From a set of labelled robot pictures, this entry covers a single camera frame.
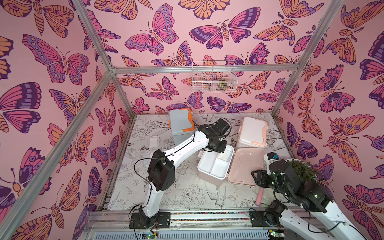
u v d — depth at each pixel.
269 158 0.62
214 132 0.60
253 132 0.91
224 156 0.84
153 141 1.04
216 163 0.82
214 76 0.95
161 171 0.49
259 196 0.79
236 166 0.80
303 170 0.71
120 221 0.76
